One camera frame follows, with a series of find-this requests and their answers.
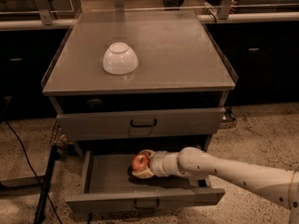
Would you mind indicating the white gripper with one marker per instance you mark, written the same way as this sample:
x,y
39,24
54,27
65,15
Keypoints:
x,y
158,163

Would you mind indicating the red apple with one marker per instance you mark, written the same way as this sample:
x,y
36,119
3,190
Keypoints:
x,y
140,162

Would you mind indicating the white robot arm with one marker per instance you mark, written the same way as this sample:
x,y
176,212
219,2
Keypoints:
x,y
275,185

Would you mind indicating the grey open middle drawer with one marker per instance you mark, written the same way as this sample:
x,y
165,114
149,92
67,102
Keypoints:
x,y
107,186

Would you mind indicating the grey upper drawer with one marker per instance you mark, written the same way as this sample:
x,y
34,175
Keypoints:
x,y
140,124

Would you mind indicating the grey drawer cabinet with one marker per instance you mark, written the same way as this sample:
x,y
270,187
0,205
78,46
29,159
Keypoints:
x,y
180,66

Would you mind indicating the white upturned bowl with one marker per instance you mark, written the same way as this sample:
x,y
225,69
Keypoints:
x,y
120,59

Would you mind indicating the black metal floor bar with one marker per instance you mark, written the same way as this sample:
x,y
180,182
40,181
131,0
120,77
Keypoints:
x,y
45,187

